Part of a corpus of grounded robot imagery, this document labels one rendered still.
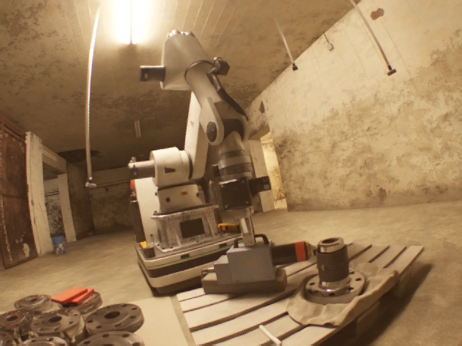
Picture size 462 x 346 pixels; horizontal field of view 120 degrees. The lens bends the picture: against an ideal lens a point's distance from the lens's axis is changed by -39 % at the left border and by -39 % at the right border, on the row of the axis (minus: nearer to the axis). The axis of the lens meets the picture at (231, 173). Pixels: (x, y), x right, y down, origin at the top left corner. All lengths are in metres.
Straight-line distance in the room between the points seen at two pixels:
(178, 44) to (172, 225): 1.35
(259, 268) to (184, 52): 1.31
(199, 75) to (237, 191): 0.71
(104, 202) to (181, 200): 9.61
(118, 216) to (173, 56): 10.13
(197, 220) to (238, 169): 0.96
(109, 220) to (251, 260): 10.48
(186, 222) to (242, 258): 0.88
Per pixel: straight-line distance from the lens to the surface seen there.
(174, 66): 1.49
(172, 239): 1.81
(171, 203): 1.87
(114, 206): 11.23
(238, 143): 1.05
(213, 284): 1.24
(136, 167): 1.83
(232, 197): 0.96
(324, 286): 0.97
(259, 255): 1.04
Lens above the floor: 0.66
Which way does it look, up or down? 5 degrees up
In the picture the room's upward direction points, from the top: 11 degrees counter-clockwise
